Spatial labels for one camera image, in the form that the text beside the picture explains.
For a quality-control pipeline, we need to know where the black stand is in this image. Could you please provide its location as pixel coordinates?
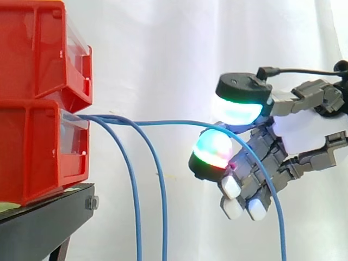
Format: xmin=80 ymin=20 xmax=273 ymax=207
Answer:
xmin=0 ymin=183 xmax=100 ymax=261

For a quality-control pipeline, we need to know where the red bin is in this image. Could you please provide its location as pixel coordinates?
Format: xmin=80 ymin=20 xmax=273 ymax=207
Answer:
xmin=0 ymin=0 xmax=94 ymax=114
xmin=0 ymin=98 xmax=90 ymax=207

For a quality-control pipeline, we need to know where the thin black cable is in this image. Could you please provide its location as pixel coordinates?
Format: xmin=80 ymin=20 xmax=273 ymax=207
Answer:
xmin=276 ymin=60 xmax=348 ymax=79

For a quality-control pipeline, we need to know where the blue cable bundle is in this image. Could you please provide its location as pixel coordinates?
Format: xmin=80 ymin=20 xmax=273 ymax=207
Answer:
xmin=71 ymin=114 xmax=168 ymax=261

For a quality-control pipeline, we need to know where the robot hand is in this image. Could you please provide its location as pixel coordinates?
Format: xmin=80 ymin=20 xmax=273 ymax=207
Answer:
xmin=188 ymin=66 xmax=348 ymax=221

